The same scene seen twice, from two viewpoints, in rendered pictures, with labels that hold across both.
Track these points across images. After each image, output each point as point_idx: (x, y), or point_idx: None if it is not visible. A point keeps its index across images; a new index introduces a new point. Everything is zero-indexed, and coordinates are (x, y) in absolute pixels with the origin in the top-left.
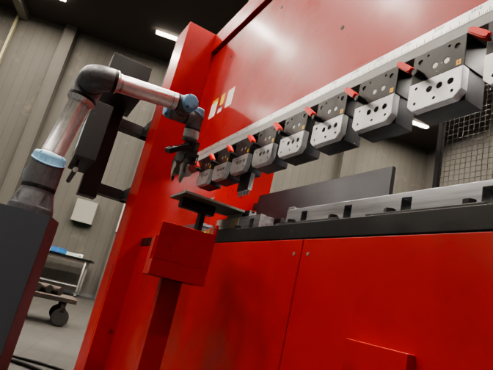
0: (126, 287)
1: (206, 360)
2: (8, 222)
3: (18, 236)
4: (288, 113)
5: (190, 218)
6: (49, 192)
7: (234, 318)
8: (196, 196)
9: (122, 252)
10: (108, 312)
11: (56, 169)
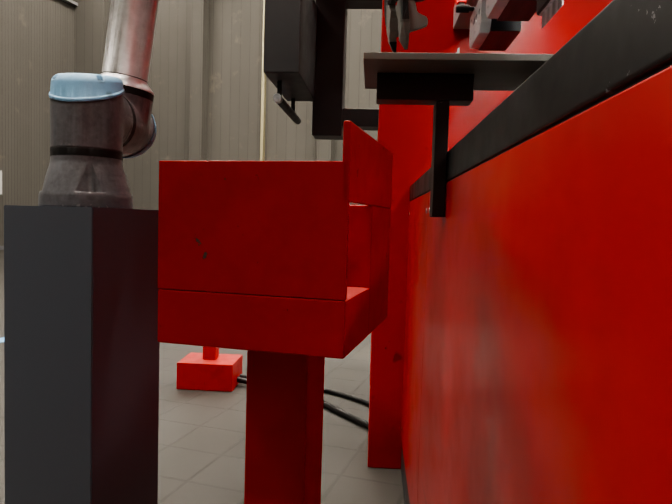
0: (404, 279)
1: None
2: (32, 238)
3: (54, 261)
4: None
5: None
6: (96, 157)
7: (505, 443)
8: (396, 60)
9: None
10: (385, 326)
11: (93, 104)
